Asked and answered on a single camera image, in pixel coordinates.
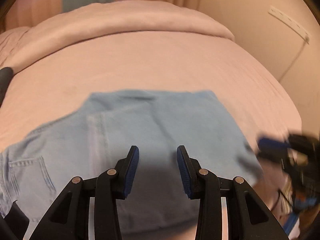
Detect white wall power strip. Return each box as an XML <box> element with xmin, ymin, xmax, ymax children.
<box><xmin>268</xmin><ymin>6</ymin><xmax>310</xmax><ymax>44</ymax></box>

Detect pink bed sheet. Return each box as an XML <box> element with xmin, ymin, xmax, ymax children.
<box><xmin>1</xmin><ymin>31</ymin><xmax>301</xmax><ymax>148</ymax></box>

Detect white power cable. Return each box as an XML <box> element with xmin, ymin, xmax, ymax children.
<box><xmin>278</xmin><ymin>39</ymin><xmax>309</xmax><ymax>82</ymax></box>

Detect light blue denim jeans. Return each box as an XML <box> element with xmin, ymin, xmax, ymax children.
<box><xmin>1</xmin><ymin>90</ymin><xmax>261</xmax><ymax>234</ymax></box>

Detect pink folded duvet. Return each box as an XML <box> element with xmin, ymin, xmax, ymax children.
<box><xmin>1</xmin><ymin>0</ymin><xmax>234</xmax><ymax>73</ymax></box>

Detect rolled dark grey pants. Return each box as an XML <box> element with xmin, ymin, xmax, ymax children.
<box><xmin>0</xmin><ymin>67</ymin><xmax>14</xmax><ymax>106</ymax></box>

